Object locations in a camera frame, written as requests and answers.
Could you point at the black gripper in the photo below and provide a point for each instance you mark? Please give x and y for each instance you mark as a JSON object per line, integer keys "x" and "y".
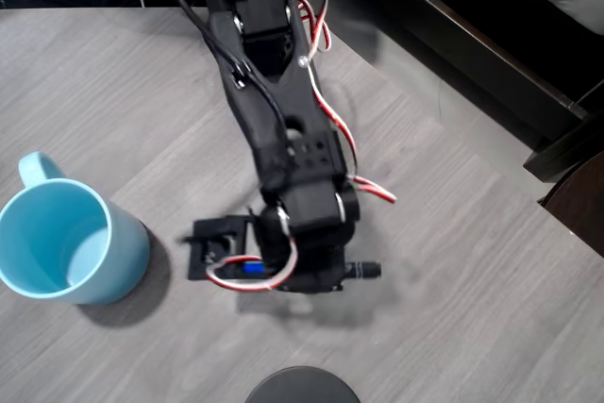
{"x": 317, "y": 276}

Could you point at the blue Crayola marker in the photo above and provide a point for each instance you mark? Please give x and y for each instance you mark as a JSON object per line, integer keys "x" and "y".
{"x": 365, "y": 269}

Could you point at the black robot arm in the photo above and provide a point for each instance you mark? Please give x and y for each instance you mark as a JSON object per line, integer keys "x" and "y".
{"x": 278, "y": 105}

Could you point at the light blue ceramic mug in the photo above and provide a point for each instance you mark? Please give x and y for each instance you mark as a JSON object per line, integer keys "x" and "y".
{"x": 118, "y": 252}

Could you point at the black round object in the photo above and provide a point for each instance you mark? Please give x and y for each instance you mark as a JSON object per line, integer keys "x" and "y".
{"x": 302, "y": 386}

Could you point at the dark brown round chair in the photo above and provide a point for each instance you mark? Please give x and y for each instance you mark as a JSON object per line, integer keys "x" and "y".
{"x": 580, "y": 205}

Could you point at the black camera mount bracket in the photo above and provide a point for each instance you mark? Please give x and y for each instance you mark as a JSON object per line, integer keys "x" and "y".
{"x": 212, "y": 242}

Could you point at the dark wooden bed frame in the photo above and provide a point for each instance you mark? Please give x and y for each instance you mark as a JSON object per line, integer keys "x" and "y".
{"x": 472, "y": 39}

